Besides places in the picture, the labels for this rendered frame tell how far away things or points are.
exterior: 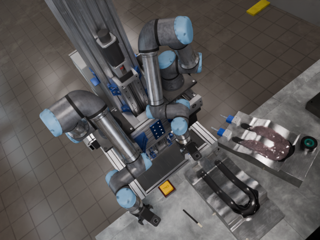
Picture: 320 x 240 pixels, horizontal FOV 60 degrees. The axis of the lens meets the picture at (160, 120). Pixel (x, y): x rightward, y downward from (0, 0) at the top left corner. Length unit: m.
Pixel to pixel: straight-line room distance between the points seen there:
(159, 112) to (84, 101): 0.41
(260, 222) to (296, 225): 0.19
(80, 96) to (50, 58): 3.19
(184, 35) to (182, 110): 0.36
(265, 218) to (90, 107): 1.02
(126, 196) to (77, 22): 0.83
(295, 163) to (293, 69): 1.74
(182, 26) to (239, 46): 2.28
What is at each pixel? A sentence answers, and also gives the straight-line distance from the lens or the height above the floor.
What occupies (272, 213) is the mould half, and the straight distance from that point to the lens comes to 1.58.
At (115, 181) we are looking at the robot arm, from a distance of 1.27.
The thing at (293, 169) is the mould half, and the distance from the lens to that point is 1.62.
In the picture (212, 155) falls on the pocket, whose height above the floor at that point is 0.86.
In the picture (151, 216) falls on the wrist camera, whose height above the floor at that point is 1.10.
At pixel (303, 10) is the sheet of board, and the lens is 3.77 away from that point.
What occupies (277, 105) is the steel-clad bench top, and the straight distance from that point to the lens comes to 1.94.
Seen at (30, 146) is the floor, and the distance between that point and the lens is 3.47.
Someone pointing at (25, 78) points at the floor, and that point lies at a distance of 4.29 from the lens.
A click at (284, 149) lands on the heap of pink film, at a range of 1.68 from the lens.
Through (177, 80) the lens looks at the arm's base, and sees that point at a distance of 1.71.
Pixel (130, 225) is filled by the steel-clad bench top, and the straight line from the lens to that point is 1.71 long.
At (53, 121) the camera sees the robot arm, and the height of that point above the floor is 1.61.
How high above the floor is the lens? 2.38
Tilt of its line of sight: 55 degrees down
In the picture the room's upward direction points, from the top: 23 degrees counter-clockwise
